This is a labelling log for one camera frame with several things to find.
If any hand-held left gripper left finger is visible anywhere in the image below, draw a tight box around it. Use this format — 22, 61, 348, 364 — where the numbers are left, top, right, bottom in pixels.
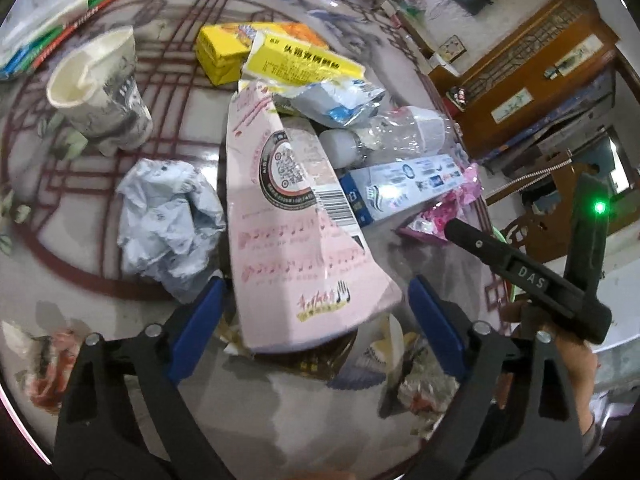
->
52, 276, 231, 480

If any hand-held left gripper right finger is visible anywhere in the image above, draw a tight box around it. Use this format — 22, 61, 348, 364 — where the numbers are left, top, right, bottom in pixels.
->
406, 276, 586, 480

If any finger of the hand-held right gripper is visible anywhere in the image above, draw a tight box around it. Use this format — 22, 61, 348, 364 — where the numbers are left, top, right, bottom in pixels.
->
444, 217, 513, 271

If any pink plastic wrapper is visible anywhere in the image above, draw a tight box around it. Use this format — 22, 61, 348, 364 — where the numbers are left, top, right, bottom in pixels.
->
396, 165, 482, 246

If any white and blue toothpaste box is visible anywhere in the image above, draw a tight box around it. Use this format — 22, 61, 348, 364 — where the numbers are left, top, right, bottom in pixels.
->
338, 154, 468, 227

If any white paper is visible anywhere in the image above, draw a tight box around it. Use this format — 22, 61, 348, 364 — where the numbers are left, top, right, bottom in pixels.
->
116, 157, 227, 302

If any pink carton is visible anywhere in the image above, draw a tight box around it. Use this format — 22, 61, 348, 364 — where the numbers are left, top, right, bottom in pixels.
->
219, 80, 404, 354

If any clear plastic bottle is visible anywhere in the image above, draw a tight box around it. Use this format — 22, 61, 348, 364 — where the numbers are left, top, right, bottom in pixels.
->
319, 106, 453, 169

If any blue and white plastic wrapper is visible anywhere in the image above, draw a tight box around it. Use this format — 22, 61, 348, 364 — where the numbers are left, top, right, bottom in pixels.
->
287, 80, 389, 129

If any white paper cup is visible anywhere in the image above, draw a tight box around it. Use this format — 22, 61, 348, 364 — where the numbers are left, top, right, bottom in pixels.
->
46, 27, 154, 157

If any person's right hand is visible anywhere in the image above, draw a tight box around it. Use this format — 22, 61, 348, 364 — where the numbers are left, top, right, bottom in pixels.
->
500, 301, 599, 441

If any carved wooden chair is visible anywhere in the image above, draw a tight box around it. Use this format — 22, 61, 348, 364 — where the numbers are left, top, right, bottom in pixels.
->
499, 160, 603, 263

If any red box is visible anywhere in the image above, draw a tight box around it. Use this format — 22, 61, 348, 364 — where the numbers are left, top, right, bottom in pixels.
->
445, 85, 469, 112

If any framed picture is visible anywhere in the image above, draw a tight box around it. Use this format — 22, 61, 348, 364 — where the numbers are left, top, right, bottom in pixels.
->
439, 35, 467, 62

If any flattened yellow medicine box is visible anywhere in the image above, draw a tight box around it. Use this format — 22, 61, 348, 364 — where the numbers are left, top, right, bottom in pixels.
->
239, 31, 366, 98

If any yellow and orange box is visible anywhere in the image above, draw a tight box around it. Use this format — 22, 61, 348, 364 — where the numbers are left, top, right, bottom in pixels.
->
195, 21, 331, 87

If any stack of books and folders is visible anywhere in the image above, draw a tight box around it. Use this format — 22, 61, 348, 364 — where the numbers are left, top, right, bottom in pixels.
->
0, 0, 147, 82

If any metal spring hose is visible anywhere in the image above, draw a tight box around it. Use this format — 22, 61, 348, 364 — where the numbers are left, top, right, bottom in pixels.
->
486, 152, 574, 197

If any wooden wall panel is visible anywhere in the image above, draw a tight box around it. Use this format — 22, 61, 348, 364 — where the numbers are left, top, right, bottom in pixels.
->
429, 0, 618, 163

